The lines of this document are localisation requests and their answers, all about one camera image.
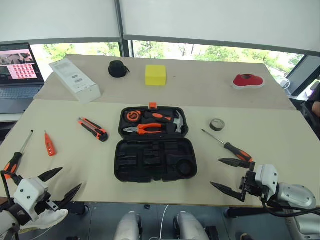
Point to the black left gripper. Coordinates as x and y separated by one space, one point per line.
41 207

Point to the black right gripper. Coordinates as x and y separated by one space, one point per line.
250 183

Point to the orange voltage tester pen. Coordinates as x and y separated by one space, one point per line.
49 146

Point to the orange black utility knife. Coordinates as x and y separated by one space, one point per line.
93 130

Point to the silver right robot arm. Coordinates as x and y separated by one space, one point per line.
297 197

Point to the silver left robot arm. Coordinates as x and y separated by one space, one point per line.
5 221

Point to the black tool case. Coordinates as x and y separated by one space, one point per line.
155 160

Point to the white sneaker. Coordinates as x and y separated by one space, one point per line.
50 218

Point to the dark electrical tape roll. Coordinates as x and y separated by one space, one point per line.
217 125

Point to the silver rounded robot leg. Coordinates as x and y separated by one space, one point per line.
188 227
128 227

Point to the small black floor object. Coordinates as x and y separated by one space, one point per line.
147 206

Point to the red white small shoe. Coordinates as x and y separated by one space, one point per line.
250 81

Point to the orange black tape measure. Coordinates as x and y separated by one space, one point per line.
133 116

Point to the long white cardboard box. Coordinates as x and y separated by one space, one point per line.
75 80

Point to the open grey laptop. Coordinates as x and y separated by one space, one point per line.
17 75

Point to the yellow foam block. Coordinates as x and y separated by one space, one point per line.
155 76

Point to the black round zip pouch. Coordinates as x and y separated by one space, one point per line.
117 69

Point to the dark window mullion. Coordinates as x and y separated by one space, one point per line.
126 47

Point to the white roller blind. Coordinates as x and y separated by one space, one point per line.
220 20
57 17

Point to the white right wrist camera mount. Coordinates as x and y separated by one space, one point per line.
267 177

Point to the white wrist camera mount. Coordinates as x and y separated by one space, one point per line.
27 195
267 177

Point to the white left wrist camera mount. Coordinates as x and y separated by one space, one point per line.
27 195

